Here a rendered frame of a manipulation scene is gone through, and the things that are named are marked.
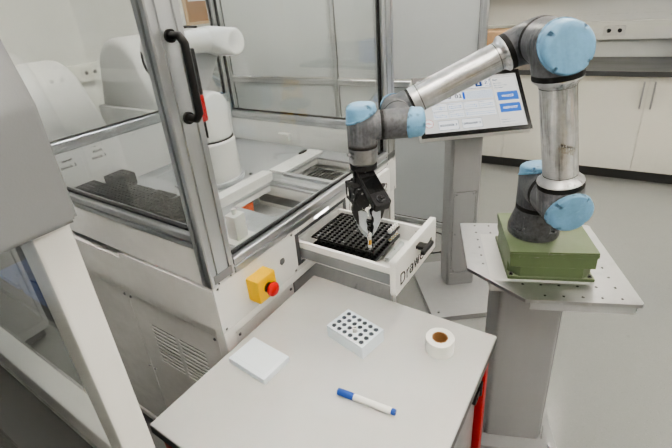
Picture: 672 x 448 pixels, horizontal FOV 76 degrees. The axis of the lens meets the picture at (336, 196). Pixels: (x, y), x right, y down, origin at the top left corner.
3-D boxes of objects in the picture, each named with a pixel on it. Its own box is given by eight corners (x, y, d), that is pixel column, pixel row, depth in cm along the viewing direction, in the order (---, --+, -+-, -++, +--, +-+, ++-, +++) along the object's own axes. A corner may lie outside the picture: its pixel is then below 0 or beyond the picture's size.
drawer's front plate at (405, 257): (435, 246, 139) (436, 216, 135) (395, 297, 118) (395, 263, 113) (430, 245, 140) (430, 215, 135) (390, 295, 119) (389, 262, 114)
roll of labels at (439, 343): (422, 356, 106) (422, 344, 104) (428, 336, 111) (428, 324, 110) (451, 363, 103) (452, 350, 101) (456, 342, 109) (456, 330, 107)
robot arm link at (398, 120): (418, 98, 111) (376, 102, 112) (427, 109, 101) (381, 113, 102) (418, 128, 115) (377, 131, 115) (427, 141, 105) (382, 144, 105)
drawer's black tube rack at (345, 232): (400, 243, 139) (399, 225, 137) (374, 271, 126) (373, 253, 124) (342, 228, 151) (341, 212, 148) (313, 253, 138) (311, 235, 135)
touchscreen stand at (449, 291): (517, 313, 225) (542, 124, 182) (433, 322, 223) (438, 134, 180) (480, 260, 271) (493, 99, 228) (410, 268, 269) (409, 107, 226)
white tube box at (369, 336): (384, 340, 111) (383, 329, 110) (362, 359, 106) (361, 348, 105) (349, 319, 120) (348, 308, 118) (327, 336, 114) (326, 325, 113)
